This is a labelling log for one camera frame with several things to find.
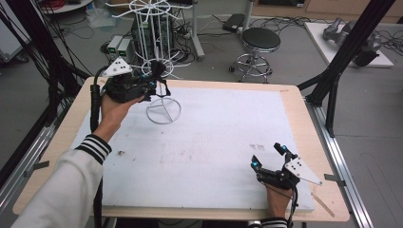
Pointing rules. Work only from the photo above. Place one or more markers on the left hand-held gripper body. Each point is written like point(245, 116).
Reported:
point(122, 87)

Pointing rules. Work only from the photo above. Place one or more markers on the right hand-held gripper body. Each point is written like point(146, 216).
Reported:
point(278, 179)

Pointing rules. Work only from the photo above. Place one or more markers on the black bow tie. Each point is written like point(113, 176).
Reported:
point(158, 71)

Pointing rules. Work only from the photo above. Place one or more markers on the person's right hand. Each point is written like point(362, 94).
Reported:
point(278, 202)

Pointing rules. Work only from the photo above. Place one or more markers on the person's left hand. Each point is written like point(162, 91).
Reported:
point(112, 117)

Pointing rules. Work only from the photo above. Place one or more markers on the small box with green display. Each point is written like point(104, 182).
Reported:
point(125, 49)
point(114, 44)

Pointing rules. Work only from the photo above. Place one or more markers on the light wooden table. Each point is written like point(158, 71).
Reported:
point(294, 110)

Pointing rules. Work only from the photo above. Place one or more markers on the black computer tower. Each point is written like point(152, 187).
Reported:
point(169, 34)

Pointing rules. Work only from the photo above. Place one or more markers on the thin wooden stick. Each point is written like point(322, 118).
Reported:
point(323, 205)

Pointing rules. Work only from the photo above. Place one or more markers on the white foam mat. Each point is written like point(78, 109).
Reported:
point(206, 142)

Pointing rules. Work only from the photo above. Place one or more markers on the clear plastic bag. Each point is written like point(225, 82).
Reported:
point(98, 17)

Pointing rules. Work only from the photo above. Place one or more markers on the round white table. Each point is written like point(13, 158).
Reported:
point(72, 6)

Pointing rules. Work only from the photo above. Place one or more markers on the flat black box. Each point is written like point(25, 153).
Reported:
point(234, 22)

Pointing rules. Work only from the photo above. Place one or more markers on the red item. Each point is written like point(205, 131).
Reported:
point(52, 3)

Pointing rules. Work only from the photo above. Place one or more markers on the black round stool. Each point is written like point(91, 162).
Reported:
point(260, 38)

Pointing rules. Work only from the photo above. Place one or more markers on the white floor board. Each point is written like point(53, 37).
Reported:
point(320, 41)

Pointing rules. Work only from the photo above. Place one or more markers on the metal bracket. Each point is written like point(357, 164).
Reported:
point(38, 166)
point(334, 179)

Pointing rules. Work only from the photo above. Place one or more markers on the aluminium rail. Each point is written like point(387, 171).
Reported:
point(19, 177)
point(345, 177)

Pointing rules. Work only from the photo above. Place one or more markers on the black frame strut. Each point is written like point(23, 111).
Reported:
point(28, 31)
point(348, 47)

